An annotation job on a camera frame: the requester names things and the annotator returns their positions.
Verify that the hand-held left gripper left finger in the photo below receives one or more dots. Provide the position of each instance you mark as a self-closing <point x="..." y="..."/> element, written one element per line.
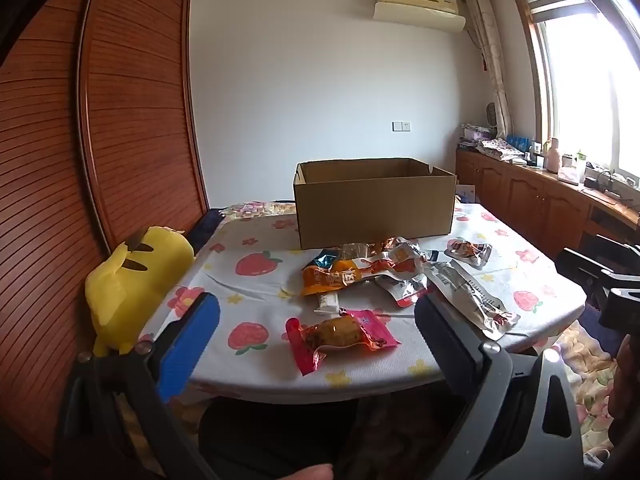
<point x="190" y="347"/>

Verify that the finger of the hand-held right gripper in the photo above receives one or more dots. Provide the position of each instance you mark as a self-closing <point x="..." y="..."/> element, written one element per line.
<point x="600" y="265"/>
<point x="622" y="307"/>

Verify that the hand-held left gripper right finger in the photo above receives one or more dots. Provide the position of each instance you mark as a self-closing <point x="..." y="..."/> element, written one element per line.
<point x="442" y="350"/>

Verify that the long silver snack packet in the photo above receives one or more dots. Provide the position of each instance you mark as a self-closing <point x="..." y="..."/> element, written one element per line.
<point x="470" y="295"/>

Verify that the white and red snack packet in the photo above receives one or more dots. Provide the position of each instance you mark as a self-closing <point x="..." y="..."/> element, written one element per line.
<point x="405" y="291"/>

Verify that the silver and orange snack packet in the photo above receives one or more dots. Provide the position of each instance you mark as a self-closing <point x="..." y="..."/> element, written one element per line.
<point x="467" y="251"/>

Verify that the white and orange snack packet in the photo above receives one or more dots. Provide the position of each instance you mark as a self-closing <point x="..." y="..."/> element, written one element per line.
<point x="402" y="254"/>

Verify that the small white candy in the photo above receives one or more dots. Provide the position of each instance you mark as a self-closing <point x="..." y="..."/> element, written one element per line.
<point x="327" y="303"/>

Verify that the copper foil snack packet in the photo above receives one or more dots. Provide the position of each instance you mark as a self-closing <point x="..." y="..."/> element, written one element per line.
<point x="357" y="250"/>

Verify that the blue foil candy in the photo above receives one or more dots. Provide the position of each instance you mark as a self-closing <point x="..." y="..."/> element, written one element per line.
<point x="324" y="260"/>

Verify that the brown cardboard box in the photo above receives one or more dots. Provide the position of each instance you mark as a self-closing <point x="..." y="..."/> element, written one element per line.
<point x="372" y="210"/>

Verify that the person's right forearm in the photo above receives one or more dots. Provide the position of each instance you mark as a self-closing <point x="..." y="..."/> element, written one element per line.
<point x="627" y="395"/>

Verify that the person's left hand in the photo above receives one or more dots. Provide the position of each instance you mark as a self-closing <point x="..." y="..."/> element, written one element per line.
<point x="310" y="473"/>

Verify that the black device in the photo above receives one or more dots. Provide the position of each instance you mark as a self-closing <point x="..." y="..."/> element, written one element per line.
<point x="600" y="182"/>

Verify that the strawberry print tablecloth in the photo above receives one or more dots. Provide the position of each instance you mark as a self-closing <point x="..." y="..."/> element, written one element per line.
<point x="260" y="302"/>

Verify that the floral blanket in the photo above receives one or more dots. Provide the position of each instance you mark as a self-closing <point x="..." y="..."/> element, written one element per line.
<point x="590" y="385"/>

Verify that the yellow plush toy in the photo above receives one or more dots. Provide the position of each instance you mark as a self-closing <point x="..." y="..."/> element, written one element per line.
<point x="135" y="280"/>

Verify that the tissue pack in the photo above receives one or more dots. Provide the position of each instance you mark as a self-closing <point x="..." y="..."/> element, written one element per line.
<point x="568" y="175"/>

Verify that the wooden cabinet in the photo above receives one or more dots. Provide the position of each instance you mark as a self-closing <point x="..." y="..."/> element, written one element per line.
<point x="530" y="200"/>

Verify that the green cap bottle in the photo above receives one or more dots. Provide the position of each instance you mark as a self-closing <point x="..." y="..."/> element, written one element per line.
<point x="580" y="165"/>

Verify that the pink bottle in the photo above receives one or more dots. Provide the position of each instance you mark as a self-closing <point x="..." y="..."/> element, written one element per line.
<point x="552" y="157"/>

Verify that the person's dark trousers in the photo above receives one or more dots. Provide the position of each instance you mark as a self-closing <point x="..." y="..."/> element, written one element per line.
<point x="280" y="430"/>

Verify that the navy blue blanket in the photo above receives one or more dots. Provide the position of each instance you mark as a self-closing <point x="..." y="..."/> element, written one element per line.
<point x="207" y="225"/>

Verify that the blue boxes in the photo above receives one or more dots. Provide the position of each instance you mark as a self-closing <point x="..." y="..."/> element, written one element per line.
<point x="520" y="143"/>

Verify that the white carton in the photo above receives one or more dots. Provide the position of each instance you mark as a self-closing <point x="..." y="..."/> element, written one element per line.
<point x="467" y="194"/>

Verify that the patterned folded cloth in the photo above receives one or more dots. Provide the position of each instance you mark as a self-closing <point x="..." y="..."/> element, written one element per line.
<point x="500" y="150"/>

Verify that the pastel print pillow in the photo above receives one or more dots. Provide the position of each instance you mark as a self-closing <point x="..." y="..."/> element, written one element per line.
<point x="255" y="208"/>

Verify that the window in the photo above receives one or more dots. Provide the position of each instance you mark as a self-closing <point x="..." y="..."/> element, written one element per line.
<point x="585" y="85"/>

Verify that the stack of purple boxes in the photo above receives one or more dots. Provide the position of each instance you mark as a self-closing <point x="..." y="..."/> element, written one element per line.
<point x="472" y="134"/>

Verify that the small desk fan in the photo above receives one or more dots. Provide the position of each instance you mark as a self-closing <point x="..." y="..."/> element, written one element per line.
<point x="493" y="115"/>

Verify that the wooden slatted wardrobe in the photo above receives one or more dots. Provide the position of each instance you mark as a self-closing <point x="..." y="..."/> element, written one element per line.
<point x="100" y="135"/>

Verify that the patterned curtain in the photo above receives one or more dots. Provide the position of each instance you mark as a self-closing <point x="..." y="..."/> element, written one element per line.
<point x="492" y="60"/>

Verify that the white wall switch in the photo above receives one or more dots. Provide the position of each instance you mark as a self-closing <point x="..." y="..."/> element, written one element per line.
<point x="402" y="126"/>

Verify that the wall air conditioner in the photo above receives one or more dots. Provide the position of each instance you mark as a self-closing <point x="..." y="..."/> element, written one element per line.
<point x="417" y="2"/>

